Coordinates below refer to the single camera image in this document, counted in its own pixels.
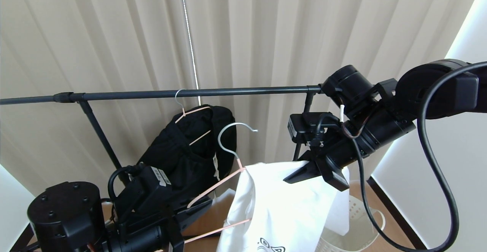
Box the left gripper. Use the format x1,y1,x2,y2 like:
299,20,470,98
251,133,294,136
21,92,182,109
103,206,186,252

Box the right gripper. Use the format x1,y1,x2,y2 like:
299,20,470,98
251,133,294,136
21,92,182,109
309,108,417,192

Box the white garment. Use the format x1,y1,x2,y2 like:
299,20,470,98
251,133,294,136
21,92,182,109
216,161,350,252

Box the pink clothes hanger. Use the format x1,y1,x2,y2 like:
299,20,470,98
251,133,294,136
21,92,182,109
174,88,212,146
183,123,259,245

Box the black shorts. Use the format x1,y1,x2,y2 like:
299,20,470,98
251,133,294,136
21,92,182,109
137,105,237,211

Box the white laundry basket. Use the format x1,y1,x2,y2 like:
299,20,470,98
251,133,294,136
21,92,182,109
315,182,386,252

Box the black clothes rack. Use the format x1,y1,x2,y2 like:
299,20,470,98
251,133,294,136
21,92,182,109
0,85,324,245

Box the beige curtain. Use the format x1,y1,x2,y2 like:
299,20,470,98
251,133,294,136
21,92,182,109
0,0,484,195

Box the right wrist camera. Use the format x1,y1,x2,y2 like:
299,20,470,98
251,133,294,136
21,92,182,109
287,112,342,148

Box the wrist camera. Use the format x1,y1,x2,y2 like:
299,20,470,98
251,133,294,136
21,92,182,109
287,112,342,148
113,165,172,224

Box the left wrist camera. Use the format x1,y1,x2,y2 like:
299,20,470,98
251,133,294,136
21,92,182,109
113,165,172,224

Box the black cable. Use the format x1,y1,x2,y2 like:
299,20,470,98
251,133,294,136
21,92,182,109
316,61,487,252
108,164,144,207

